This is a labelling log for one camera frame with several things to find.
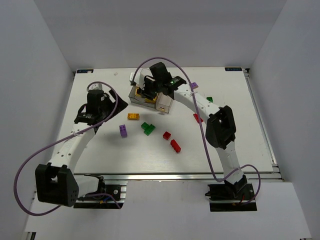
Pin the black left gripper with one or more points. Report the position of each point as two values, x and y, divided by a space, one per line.
113 100

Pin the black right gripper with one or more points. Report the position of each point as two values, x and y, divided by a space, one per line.
147 90

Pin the yellow upside-down lego brick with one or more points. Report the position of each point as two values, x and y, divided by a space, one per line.
151 101

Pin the yellow 2x4 lego brick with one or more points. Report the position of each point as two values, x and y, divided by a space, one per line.
133 116

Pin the yellow rounded lego brick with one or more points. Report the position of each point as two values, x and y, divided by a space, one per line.
137 93

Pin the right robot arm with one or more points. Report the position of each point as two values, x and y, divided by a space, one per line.
219 121

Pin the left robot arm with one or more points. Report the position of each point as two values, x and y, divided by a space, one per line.
56 182

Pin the clear stepped organizer tray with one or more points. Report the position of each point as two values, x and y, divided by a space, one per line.
139 100

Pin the clear long drawer box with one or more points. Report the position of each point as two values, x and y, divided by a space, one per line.
163 103

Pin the green 2x2 lego brick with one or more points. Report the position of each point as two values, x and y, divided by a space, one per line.
145 126

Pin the purple 2x4 lego brick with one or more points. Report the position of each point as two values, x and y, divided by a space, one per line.
123 131

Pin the green 2x4 lego brick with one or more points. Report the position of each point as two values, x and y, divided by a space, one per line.
149 129

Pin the red 2x2 lego brick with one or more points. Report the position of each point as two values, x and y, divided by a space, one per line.
166 135

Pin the dark label sticker left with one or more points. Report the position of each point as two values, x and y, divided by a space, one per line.
84 71

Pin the dark label sticker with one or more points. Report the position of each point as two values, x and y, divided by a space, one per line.
84 71
233 69

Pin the purple sloped lego brick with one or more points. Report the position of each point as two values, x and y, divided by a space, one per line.
194 85

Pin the red curved lego brick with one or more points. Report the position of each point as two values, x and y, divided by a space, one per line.
197 118

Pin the red 2x4 lego on side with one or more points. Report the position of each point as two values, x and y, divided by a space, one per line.
175 146

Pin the dark label sticker right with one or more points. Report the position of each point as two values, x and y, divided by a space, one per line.
233 69

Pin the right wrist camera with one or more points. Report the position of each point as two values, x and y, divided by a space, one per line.
139 78

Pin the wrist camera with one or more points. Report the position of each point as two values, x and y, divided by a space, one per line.
139 78
95 86

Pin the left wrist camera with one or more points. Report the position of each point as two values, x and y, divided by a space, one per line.
95 86

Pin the aluminium front rail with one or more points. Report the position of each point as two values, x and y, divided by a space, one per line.
267 177

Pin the aluminium rail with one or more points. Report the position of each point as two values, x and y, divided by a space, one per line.
267 177
274 163

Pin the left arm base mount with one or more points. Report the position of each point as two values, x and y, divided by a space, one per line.
96 192

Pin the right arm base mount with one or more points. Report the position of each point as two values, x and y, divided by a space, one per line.
222 198

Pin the aluminium right side rail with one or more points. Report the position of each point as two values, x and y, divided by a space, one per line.
274 163

